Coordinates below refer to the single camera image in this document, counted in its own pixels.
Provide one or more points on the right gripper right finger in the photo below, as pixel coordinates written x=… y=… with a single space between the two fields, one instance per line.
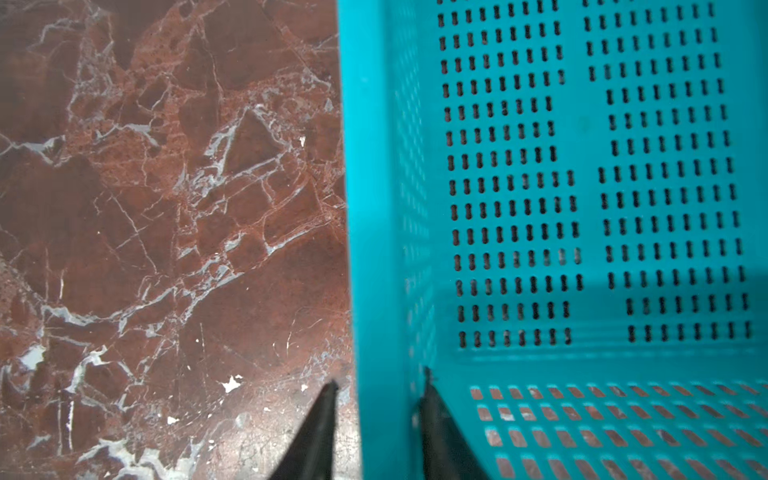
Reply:
x=446 y=453

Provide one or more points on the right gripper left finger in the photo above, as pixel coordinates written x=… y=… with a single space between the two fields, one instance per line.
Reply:
x=310 y=454

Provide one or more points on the teal perforated plastic basket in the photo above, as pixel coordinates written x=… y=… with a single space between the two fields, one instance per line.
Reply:
x=560 y=209

